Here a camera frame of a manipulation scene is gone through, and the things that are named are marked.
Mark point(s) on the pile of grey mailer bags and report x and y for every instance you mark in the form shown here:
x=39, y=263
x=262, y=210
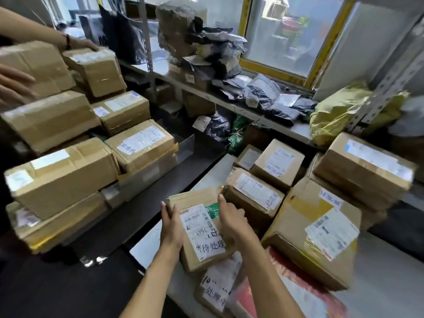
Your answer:
x=192, y=39

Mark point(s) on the person's right forearm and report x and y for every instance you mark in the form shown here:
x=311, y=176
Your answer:
x=271, y=281

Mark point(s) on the pile of grey plastic mailers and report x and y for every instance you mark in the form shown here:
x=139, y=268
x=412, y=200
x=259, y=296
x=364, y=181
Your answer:
x=265, y=96

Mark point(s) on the green-taped cardboard box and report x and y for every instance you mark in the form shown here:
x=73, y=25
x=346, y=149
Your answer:
x=198, y=235

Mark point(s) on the person's right hand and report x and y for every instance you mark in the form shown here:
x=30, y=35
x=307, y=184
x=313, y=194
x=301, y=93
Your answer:
x=235, y=221

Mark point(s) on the person's left hand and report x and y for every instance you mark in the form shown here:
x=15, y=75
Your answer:
x=172, y=231

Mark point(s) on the yellow framed window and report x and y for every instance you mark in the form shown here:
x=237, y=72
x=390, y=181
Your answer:
x=324, y=52

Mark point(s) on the pile of cardboard parcels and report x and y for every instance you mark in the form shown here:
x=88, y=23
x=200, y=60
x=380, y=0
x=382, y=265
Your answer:
x=314, y=208
x=66, y=145

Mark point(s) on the black plastic mailer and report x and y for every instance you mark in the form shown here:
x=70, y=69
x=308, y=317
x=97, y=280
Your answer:
x=215, y=127

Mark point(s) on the black paper bags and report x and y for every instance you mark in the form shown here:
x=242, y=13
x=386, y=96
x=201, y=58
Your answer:
x=126, y=36

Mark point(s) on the pink printed parcel box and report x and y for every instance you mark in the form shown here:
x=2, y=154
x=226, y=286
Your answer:
x=298, y=294

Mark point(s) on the grey metal shelf rack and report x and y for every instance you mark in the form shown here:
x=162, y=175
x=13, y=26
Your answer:
x=198, y=89
x=387, y=82

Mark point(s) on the crumpled grey plastic bag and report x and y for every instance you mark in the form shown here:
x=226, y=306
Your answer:
x=410, y=115

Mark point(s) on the green plastic bag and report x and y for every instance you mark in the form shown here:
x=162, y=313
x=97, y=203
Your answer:
x=238, y=132

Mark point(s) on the olive yellow bag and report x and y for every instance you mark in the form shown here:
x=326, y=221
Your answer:
x=338, y=112

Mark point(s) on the person's left forearm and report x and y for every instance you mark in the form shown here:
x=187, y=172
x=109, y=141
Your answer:
x=149, y=284

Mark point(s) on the small handwritten cardboard box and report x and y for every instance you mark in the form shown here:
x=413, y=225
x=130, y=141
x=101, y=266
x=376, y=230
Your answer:
x=414, y=152

